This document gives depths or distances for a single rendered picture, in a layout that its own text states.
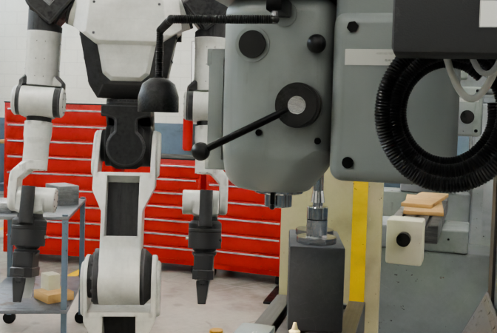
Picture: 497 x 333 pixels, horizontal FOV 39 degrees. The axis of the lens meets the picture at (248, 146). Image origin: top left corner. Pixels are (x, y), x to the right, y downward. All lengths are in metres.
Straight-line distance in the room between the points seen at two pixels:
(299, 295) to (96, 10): 0.87
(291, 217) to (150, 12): 1.41
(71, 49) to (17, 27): 1.02
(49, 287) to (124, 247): 2.55
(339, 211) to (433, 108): 1.92
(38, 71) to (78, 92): 9.56
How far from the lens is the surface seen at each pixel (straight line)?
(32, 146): 1.93
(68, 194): 4.47
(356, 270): 3.00
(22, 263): 1.91
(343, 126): 1.09
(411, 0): 0.84
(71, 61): 11.57
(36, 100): 1.91
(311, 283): 1.58
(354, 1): 1.11
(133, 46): 1.85
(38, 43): 1.94
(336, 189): 2.96
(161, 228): 6.28
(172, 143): 10.85
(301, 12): 1.13
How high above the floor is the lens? 1.45
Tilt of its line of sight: 3 degrees down
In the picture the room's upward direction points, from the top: 2 degrees clockwise
